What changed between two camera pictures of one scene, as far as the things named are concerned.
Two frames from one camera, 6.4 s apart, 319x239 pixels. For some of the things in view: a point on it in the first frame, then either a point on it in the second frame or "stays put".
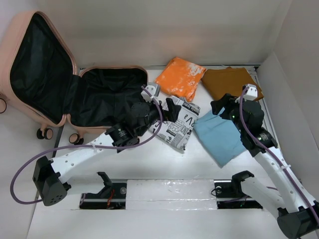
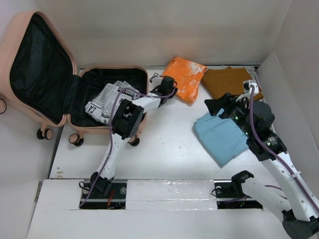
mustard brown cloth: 217,82 stays put
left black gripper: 173,110 → 173,90
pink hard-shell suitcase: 39,77 stays put
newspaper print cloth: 177,133 → 105,106
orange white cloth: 180,78 stays put
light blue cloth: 221,138 stays put
